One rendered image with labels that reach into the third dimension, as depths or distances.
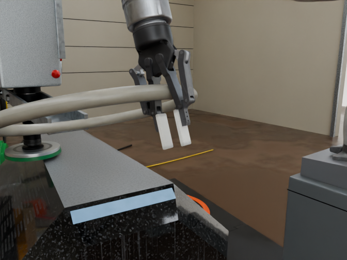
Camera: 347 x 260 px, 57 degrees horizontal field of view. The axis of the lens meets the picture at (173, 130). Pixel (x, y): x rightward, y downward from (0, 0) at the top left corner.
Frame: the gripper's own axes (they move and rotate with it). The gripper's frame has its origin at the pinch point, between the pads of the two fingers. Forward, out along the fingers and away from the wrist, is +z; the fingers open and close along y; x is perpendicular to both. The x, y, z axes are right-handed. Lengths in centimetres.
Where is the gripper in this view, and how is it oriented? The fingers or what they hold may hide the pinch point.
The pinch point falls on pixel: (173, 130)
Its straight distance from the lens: 62.2
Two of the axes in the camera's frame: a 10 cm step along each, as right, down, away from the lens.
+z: 2.2, 9.8, -0.1
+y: -8.3, 1.9, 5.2
